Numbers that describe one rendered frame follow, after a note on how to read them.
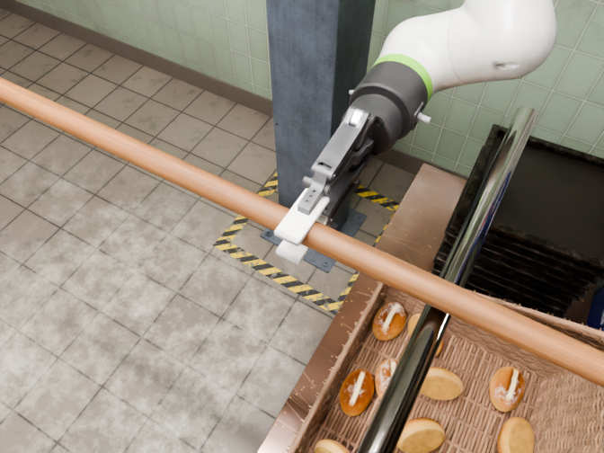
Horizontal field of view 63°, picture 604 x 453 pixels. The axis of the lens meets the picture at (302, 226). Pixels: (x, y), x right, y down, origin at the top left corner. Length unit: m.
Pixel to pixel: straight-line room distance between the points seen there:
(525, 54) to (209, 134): 1.88
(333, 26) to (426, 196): 0.52
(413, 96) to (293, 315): 1.27
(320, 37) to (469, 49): 0.62
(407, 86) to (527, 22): 0.15
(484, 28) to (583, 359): 0.39
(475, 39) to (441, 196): 0.78
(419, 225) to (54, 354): 1.31
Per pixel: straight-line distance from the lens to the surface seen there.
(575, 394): 1.12
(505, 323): 0.51
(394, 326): 1.11
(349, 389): 1.05
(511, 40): 0.67
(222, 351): 1.78
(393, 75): 0.66
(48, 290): 2.08
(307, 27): 1.26
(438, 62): 0.71
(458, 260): 0.57
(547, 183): 1.12
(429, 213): 1.37
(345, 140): 0.55
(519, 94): 1.86
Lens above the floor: 1.64
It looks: 55 degrees down
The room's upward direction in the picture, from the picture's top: straight up
